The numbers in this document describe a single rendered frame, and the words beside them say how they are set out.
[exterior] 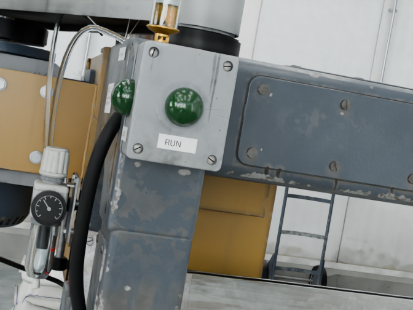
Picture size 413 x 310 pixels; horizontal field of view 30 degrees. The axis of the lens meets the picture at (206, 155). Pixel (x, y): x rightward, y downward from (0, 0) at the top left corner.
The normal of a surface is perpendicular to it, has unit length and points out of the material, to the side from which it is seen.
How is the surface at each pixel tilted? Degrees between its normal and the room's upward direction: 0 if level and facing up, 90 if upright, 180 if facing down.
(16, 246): 90
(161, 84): 90
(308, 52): 90
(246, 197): 90
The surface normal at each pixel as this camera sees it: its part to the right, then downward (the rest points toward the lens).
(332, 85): 0.25, -0.11
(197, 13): -0.04, 0.04
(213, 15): 0.31, 0.11
